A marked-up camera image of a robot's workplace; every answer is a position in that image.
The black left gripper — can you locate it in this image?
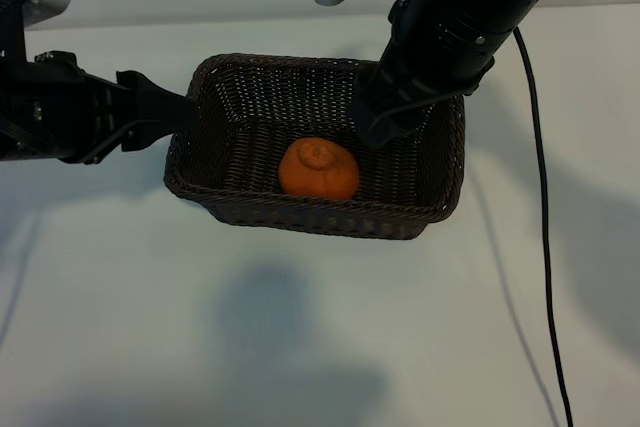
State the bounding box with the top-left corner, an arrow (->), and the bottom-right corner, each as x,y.
0,50 -> 196,165

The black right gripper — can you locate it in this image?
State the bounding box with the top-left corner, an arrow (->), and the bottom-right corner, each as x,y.
349,0 -> 521,150

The dark brown wicker basket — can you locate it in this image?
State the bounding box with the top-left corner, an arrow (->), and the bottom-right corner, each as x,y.
163,51 -> 467,241

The orange fruit with knob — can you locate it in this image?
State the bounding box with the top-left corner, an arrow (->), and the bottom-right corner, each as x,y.
277,136 -> 362,200

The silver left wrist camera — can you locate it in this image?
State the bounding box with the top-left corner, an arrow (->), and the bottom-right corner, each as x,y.
22,0 -> 74,29

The black left camera mount bracket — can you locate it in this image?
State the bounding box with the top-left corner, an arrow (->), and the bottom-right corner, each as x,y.
0,0 -> 69,66

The thin black cable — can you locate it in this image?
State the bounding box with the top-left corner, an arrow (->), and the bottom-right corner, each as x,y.
511,25 -> 575,427

